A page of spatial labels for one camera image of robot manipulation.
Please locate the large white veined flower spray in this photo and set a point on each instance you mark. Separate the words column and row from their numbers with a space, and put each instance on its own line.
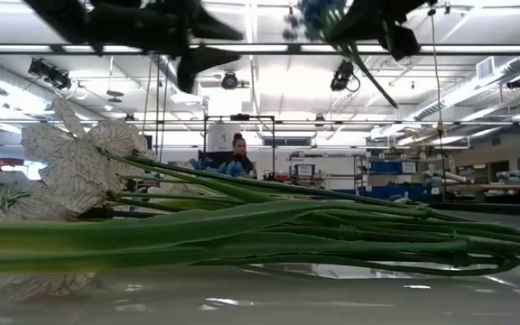
column 70, row 180

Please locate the black aluminium rig frame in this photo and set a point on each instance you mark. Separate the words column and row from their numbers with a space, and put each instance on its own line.
column 264, row 48

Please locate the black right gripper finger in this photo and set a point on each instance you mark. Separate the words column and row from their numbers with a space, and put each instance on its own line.
column 400, row 43
column 355, row 31

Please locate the white wall vent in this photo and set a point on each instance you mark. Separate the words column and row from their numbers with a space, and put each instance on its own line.
column 485, row 68

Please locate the black dome fixture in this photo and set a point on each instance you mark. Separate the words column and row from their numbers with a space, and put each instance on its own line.
column 517, row 82

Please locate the long wooden table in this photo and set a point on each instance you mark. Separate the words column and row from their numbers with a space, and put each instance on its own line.
column 504, row 187

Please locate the person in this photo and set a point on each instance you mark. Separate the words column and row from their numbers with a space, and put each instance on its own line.
column 240, row 162

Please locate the thin black frame stand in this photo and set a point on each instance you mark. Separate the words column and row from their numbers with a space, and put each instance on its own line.
column 239, row 117

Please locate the thin black horizontal rail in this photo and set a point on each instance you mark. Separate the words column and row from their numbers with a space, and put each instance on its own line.
column 377, row 122

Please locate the blue floor bins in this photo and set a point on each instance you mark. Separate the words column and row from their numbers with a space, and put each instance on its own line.
column 377, row 193

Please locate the ribbed silver duct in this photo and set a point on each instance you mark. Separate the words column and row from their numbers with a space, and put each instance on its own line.
column 445, row 106

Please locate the white sign board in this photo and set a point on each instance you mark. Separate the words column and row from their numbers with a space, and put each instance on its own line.
column 304, row 170

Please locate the blue shelf bins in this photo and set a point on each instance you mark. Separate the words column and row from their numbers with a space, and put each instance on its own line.
column 384, row 167

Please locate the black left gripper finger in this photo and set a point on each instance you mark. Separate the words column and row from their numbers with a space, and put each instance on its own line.
column 197, row 63
column 215, row 27

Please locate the white cylinder tank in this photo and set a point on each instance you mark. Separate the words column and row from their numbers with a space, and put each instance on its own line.
column 221, row 137

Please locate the silver ventilation duct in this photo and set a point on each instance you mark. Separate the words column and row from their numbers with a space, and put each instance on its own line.
column 167, row 72

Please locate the round black ceiling camera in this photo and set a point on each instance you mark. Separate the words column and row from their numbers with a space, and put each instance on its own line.
column 229, row 81

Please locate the dark window strip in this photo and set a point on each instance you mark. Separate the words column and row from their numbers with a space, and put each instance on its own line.
column 287, row 141

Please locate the black ceiling camera pair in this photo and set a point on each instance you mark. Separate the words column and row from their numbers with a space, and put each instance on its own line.
column 54, row 77

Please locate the black ceiling disc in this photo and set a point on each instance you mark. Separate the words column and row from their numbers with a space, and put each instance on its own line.
column 114, row 94

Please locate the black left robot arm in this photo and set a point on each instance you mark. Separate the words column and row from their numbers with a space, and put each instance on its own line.
column 61, row 18

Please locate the blue artificial flower bunch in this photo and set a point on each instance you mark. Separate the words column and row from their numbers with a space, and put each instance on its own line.
column 318, row 18

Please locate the black crate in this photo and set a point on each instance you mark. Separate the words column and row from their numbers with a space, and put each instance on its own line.
column 217, row 156

